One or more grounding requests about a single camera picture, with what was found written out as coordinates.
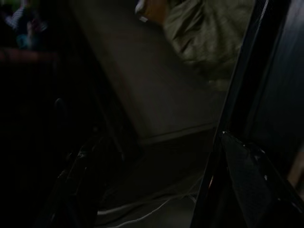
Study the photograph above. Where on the green woven sack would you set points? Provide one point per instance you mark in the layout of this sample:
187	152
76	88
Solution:
209	35

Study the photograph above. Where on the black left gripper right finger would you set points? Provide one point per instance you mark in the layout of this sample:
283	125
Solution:
256	185

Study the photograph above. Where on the black glossy upright bar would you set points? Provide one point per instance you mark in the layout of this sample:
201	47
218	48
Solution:
240	95

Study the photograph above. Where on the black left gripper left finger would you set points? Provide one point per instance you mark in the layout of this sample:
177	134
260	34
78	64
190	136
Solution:
76	194

